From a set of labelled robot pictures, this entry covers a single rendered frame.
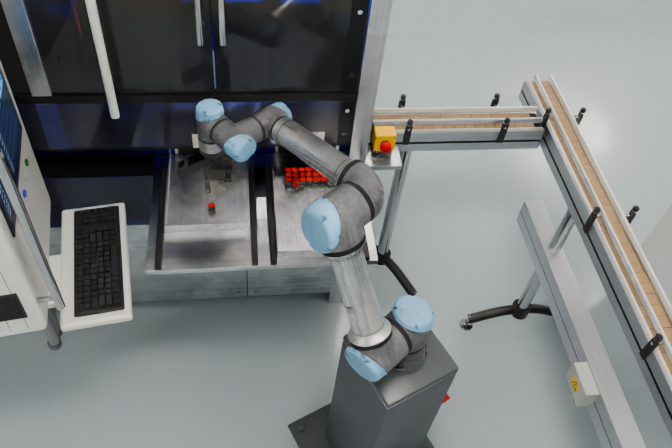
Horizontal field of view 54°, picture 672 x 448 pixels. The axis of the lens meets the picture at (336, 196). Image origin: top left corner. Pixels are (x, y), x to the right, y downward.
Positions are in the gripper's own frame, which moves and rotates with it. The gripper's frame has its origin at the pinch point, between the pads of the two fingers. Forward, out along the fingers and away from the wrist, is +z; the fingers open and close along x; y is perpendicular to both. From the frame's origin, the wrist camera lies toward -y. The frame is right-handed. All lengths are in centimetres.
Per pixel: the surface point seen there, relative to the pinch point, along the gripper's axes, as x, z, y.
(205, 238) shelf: -9.4, 10.4, -1.4
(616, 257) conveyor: -27, 5, 125
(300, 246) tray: -14.1, 10.2, 27.6
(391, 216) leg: 34, 56, 72
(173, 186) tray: 12.4, 10.2, -12.0
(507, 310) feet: 3, 86, 122
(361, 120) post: 19, -11, 49
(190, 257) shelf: -16.4, 10.4, -5.8
